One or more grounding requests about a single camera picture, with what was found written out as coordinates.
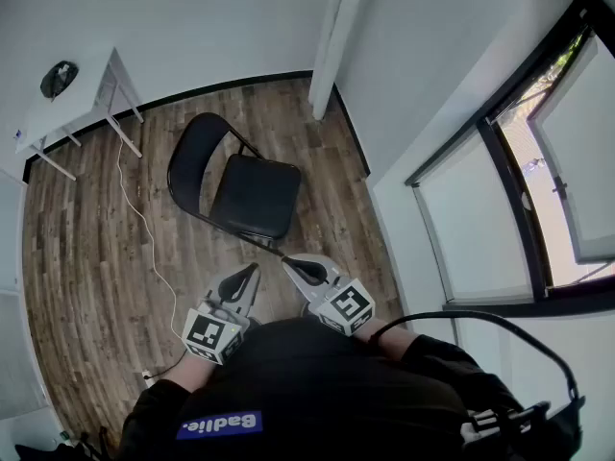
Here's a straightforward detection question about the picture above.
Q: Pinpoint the black folding chair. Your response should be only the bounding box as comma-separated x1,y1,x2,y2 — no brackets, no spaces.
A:
166,111,303,259

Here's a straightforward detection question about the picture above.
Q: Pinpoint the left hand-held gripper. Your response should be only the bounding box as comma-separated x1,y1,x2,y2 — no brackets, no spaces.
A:
181,262,262,367

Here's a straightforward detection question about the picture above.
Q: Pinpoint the white wall pipe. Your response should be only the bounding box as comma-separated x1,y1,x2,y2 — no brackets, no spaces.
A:
320,0,381,117
308,0,350,122

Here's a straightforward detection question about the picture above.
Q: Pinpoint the black strap-mounted device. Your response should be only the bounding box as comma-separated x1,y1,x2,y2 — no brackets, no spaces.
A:
459,394,588,461

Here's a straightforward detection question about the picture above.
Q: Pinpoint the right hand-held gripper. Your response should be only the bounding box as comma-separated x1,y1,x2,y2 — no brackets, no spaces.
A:
281,253,376,338

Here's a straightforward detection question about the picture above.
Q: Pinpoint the black stand equipment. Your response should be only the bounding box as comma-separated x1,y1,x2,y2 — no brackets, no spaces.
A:
13,425,121,461

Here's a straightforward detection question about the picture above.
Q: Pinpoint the frosted window pane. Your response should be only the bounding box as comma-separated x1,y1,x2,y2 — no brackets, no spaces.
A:
413,125,535,304

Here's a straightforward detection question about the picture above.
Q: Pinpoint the person's left forearm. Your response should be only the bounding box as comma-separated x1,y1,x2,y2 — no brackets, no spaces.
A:
165,348,213,394

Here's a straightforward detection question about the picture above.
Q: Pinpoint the white open window sash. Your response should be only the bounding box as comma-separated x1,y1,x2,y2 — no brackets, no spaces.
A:
527,29,615,266

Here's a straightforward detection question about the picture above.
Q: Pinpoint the black bag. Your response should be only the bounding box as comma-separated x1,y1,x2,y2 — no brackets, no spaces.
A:
39,60,80,103

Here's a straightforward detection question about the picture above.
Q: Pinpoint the thick black cable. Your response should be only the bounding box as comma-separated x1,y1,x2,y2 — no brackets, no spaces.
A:
374,308,585,402

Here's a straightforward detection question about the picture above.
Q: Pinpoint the person's body in black clothing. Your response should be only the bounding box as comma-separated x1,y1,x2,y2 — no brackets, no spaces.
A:
114,317,529,461

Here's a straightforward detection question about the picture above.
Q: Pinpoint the white table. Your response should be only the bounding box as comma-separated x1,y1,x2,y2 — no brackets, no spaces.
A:
13,45,145,182

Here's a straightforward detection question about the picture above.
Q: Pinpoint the white framed door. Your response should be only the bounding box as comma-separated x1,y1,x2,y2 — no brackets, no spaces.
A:
0,168,49,422

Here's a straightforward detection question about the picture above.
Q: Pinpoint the white floor cable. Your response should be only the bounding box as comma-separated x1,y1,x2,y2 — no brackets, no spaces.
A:
116,130,180,341

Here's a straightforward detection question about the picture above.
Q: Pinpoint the person's right forearm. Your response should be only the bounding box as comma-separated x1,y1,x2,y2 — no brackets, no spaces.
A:
356,322,420,365

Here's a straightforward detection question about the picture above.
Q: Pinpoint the black window frame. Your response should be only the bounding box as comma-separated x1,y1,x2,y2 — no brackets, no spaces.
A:
405,0,615,319

